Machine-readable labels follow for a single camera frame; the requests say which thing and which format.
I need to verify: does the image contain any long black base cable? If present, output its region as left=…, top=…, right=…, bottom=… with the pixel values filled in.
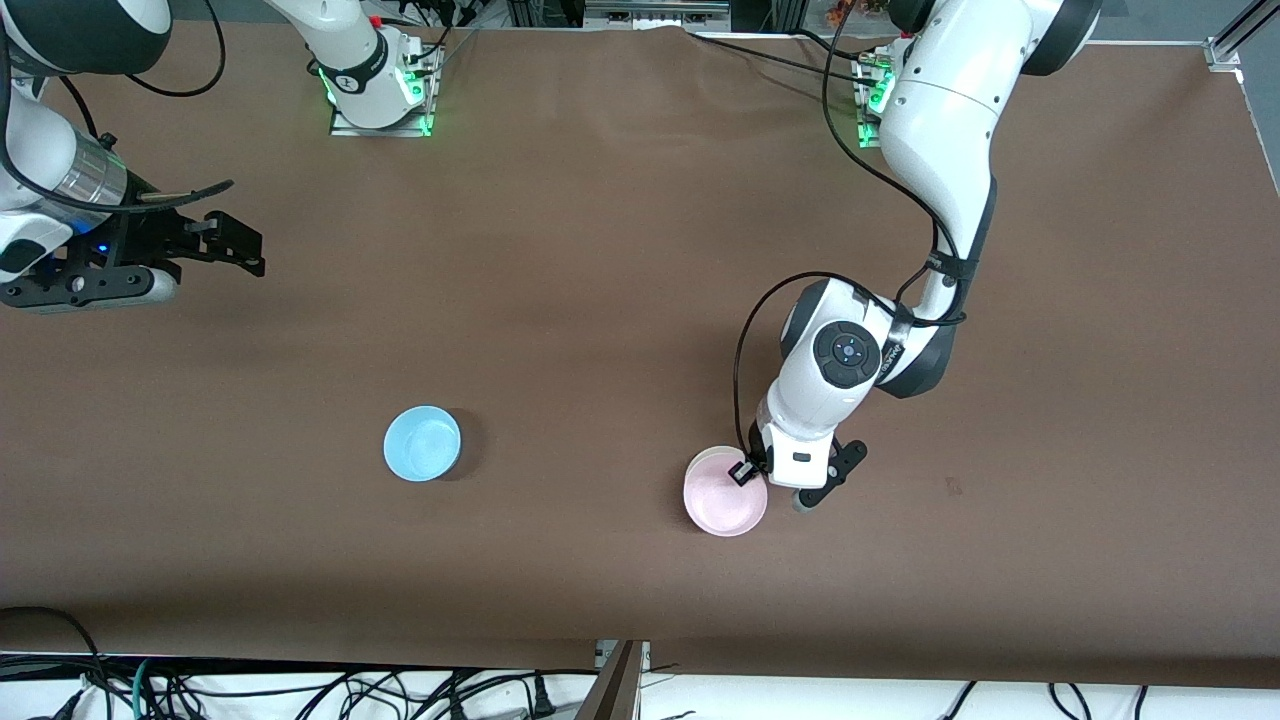
left=688, top=33, right=866, bottom=83

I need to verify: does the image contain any aluminium profile post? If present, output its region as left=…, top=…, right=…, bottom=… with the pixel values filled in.
left=578, top=640, right=651, bottom=720

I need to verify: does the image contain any thick black cable loop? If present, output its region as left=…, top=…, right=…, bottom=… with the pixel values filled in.
left=0, top=605, right=109, bottom=720

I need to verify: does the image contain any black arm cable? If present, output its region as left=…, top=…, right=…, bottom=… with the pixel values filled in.
left=0, top=0, right=236, bottom=213
left=733, top=0, right=976, bottom=461

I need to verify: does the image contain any blue bowl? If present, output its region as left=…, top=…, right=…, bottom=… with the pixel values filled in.
left=383, top=404, right=463, bottom=483

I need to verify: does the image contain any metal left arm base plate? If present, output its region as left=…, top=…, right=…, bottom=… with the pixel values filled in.
left=855, top=50, right=889, bottom=151

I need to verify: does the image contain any aluminium frame bar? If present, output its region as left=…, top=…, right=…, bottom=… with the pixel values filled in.
left=1205, top=0, right=1280, bottom=73

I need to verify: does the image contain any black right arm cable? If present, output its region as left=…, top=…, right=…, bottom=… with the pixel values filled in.
left=0, top=0, right=236, bottom=213

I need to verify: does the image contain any black cable bundle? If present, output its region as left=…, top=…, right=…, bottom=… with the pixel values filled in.
left=380, top=0, right=476, bottom=63

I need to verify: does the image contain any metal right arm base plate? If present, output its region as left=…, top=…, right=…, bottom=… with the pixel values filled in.
left=330, top=40, right=438, bottom=138

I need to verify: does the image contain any brown table cover sheet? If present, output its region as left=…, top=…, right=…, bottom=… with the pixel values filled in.
left=0, top=22, right=1280, bottom=691

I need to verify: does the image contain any pink bowl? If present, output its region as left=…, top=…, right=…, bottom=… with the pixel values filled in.
left=683, top=455, right=769, bottom=538

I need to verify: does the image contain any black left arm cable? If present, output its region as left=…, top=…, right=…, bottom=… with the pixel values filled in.
left=733, top=0, right=976, bottom=461

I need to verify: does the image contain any white power strip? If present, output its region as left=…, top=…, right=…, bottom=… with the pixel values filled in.
left=585, top=0, right=731, bottom=27

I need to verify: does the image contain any white bowl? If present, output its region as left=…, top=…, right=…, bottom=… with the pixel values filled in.
left=686, top=445, right=753, bottom=473

